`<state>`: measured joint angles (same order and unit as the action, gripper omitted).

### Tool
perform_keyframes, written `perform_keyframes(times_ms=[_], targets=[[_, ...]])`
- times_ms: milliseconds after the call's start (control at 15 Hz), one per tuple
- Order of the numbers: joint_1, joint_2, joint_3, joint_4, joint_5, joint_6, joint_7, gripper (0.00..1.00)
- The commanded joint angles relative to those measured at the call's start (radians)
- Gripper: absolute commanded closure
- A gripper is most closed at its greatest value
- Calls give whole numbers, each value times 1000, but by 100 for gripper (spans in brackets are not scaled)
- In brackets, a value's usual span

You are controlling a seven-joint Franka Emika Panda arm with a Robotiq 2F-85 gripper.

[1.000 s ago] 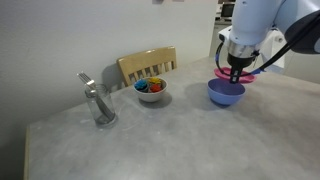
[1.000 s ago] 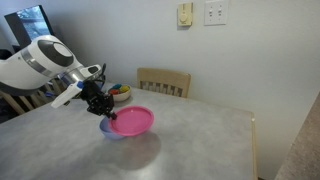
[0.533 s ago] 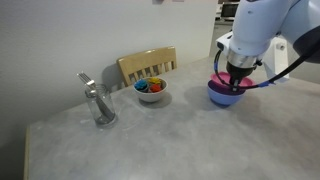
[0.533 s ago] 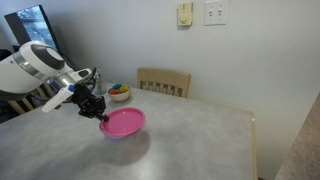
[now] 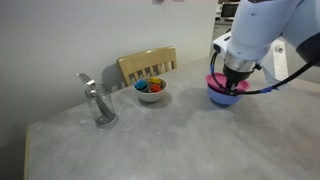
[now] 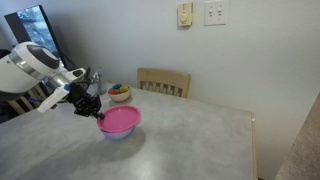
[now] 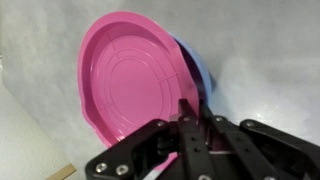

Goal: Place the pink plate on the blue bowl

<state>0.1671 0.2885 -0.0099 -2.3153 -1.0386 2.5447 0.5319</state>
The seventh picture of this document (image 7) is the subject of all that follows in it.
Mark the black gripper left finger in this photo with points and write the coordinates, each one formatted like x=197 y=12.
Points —
x=133 y=145

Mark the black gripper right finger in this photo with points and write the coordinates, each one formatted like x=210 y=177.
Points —
x=250 y=156

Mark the pink plastic plate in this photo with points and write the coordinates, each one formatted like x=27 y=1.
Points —
x=133 y=76

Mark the blue plastic bowl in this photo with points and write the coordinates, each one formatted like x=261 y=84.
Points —
x=205 y=78

